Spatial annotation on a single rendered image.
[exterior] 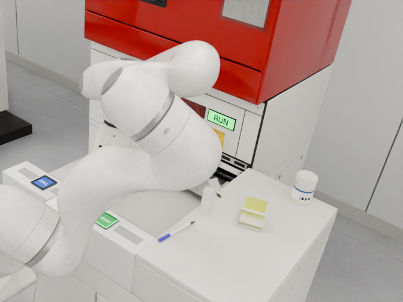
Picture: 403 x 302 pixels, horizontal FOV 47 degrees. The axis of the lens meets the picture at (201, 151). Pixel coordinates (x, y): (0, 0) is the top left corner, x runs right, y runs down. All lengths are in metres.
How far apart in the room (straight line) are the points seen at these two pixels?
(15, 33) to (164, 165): 4.38
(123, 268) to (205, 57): 0.71
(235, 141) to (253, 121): 0.11
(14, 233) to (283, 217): 0.85
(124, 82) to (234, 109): 0.99
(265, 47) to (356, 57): 1.57
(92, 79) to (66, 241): 0.37
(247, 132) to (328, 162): 1.67
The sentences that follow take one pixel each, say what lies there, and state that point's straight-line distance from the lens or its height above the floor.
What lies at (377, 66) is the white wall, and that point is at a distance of 2.99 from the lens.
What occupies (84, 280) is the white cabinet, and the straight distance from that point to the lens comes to 1.49.
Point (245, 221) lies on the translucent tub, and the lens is 1.38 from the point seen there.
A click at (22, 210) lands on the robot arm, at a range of 0.93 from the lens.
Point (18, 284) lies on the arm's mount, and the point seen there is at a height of 0.84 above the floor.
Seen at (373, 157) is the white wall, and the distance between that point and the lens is 3.15.
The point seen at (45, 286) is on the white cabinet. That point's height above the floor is 0.60.
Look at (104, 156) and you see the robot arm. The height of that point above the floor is 1.40.
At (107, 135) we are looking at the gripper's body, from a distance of 1.17.
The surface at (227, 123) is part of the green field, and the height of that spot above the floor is 1.10.
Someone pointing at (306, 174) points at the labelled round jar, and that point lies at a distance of 1.55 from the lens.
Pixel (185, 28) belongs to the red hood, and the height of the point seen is 1.40.
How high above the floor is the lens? 1.81
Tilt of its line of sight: 29 degrees down
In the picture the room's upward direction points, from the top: 10 degrees clockwise
